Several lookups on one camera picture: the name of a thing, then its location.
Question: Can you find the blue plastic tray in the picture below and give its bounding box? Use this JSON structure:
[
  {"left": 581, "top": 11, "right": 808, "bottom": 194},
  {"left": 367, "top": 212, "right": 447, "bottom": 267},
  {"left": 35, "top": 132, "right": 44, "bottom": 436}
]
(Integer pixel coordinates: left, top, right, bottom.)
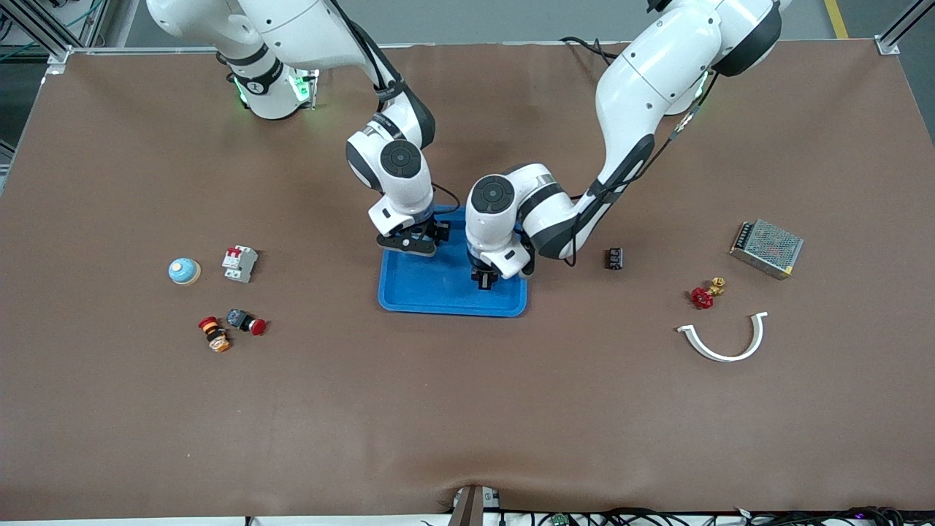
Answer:
[{"left": 378, "top": 205, "right": 529, "bottom": 318}]

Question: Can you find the white red circuit breaker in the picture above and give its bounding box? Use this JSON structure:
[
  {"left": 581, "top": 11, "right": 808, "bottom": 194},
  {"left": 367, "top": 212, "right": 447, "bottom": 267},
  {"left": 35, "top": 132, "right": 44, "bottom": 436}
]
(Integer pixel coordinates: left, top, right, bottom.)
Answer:
[{"left": 222, "top": 245, "right": 259, "bottom": 283}]

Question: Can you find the red button black blue body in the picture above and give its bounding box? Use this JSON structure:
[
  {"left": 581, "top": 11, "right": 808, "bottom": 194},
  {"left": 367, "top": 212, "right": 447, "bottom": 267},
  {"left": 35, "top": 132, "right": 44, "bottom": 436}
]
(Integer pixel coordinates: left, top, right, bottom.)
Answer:
[{"left": 225, "top": 308, "right": 267, "bottom": 337}]

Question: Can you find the red button orange yellow body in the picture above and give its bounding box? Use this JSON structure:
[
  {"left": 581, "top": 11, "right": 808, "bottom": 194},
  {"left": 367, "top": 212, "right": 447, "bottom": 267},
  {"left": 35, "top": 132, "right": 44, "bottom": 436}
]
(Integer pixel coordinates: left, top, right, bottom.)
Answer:
[{"left": 198, "top": 316, "right": 232, "bottom": 354}]

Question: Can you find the white curved plastic clamp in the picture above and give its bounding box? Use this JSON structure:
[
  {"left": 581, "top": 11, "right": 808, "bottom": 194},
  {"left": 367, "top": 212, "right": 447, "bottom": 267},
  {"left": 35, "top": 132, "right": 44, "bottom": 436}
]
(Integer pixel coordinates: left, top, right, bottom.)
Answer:
[{"left": 676, "top": 312, "right": 769, "bottom": 363}]

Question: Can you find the metal mesh power supply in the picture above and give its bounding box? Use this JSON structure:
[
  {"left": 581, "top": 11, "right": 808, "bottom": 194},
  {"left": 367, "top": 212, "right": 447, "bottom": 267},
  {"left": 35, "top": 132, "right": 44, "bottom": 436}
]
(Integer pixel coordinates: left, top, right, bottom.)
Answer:
[{"left": 729, "top": 218, "right": 804, "bottom": 281}]

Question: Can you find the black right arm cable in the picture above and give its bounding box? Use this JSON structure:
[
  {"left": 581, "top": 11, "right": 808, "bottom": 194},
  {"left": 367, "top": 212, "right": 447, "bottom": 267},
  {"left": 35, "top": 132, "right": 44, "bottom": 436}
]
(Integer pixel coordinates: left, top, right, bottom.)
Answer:
[{"left": 329, "top": 0, "right": 461, "bottom": 216}]

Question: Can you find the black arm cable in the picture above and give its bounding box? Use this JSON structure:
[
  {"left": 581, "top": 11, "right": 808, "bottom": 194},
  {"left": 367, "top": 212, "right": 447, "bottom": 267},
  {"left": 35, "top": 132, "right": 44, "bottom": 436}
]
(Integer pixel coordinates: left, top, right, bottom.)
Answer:
[
  {"left": 329, "top": 0, "right": 461, "bottom": 216},
  {"left": 566, "top": 66, "right": 724, "bottom": 267}
]

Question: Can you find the red handle brass valve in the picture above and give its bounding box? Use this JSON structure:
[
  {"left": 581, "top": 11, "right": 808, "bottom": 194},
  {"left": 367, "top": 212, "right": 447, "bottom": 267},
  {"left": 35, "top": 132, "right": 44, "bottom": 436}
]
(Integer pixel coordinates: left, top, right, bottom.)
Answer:
[{"left": 691, "top": 277, "right": 727, "bottom": 310}]

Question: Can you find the grey metal bracket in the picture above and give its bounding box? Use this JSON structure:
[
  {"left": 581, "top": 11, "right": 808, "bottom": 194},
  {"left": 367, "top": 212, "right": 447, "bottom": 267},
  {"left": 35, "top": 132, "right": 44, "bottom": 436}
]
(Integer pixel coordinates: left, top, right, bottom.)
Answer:
[{"left": 447, "top": 484, "right": 503, "bottom": 526}]

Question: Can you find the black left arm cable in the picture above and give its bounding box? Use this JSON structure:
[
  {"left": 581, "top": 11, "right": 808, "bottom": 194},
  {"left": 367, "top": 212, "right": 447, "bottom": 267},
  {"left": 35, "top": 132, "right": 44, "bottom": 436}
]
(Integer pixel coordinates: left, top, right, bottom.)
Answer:
[{"left": 566, "top": 66, "right": 724, "bottom": 267}]

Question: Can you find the aluminium frame post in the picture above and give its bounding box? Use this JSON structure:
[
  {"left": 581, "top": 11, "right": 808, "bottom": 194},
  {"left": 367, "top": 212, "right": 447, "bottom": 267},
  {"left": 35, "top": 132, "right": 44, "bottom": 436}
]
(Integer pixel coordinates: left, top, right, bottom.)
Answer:
[
  {"left": 0, "top": 0, "right": 74, "bottom": 77},
  {"left": 875, "top": 0, "right": 935, "bottom": 56}
]

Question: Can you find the black cable bundle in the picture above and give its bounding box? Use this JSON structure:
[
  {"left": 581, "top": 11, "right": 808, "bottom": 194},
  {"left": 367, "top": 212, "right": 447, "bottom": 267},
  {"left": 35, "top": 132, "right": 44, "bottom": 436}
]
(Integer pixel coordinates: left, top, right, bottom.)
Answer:
[{"left": 504, "top": 506, "right": 935, "bottom": 526}]

